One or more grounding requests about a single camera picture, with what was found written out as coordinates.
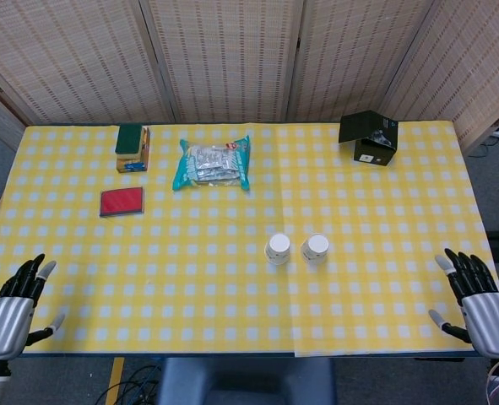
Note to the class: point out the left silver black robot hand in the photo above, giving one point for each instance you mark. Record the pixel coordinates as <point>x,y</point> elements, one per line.
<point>4,325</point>

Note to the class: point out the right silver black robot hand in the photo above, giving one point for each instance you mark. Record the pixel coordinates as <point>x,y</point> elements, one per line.
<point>491,322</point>

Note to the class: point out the red ink pad blue case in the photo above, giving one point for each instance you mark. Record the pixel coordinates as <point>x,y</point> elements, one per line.
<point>121,201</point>

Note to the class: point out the yellow floor tape strip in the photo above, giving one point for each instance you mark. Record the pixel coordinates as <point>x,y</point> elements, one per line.
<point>115,379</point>

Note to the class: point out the white printed paper cup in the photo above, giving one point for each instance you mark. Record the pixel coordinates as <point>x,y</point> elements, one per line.
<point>278,249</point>
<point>316,249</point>

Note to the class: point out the yellow white checked tablecloth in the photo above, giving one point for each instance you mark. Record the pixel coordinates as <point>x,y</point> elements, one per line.
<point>190,287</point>

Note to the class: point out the blue bag of foil packets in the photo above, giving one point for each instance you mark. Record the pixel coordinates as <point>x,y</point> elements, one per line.
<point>213,164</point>

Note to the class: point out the green yellow sponge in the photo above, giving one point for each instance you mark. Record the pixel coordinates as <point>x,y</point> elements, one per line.
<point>129,139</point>

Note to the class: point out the black open cardboard box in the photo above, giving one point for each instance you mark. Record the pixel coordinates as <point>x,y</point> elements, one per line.
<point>369,131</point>

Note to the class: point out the dark blue chair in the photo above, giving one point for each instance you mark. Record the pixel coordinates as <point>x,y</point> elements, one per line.
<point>245,381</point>

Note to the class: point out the beige woven folding screen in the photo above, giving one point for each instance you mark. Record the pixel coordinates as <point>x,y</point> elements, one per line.
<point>232,55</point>

